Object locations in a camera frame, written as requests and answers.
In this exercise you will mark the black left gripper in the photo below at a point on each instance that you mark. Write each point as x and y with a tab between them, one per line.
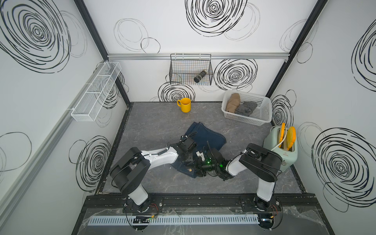
187	160

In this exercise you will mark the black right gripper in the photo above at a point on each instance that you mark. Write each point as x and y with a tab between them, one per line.
199	162

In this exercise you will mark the dark blue skirt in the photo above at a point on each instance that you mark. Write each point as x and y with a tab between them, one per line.
204	137

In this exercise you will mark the tan brown skirt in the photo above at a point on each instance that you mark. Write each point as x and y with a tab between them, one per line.
233	103

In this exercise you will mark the grey polka dot skirt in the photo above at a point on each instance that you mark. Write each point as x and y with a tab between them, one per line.
246	109

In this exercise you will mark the white plastic basket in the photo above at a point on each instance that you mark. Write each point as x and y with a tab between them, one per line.
261	115

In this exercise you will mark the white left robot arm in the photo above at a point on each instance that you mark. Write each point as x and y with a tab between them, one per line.
128	172

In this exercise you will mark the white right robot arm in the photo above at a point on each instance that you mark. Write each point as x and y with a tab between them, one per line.
264	163

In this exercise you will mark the yellow mug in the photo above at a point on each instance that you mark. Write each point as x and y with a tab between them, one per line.
185	105

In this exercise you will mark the dark cylindrical bottle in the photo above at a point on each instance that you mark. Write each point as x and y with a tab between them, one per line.
200	76

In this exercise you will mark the mint green toaster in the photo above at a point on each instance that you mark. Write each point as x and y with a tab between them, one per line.
289	156

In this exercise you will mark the yellow toast slice left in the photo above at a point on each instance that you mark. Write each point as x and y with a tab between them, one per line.
282	134

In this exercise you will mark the yellow toast slice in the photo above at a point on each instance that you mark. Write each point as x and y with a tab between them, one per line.
291	137
282	134

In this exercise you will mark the yellow toast slice right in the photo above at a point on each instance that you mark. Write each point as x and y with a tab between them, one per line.
291	137

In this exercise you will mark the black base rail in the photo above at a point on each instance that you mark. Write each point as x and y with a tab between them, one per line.
157	202

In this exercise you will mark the white slotted cable duct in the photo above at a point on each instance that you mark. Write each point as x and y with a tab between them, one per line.
214	219

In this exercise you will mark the black wire wall basket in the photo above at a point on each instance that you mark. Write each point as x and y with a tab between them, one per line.
184	67

